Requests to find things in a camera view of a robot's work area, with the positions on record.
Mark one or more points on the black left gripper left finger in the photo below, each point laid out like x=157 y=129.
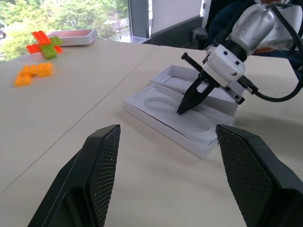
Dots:
x=80 y=184

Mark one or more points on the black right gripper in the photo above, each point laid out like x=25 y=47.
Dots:
x=191 y=62

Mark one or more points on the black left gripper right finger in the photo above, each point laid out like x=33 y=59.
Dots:
x=258 y=179

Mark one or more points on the white phone box base tray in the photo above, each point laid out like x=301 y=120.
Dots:
x=163 y=113

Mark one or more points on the black chair armrest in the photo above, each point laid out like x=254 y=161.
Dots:
x=200 y=33

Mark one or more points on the person in dark blue clothes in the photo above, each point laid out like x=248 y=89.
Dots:
x=220 y=19

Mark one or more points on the green toy brick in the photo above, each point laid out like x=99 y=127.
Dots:
x=56 y=41
x=49 y=52

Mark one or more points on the red toy brick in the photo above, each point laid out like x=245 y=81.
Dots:
x=42 y=37
x=32 y=48

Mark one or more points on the dark window frame post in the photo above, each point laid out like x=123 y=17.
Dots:
x=139 y=17

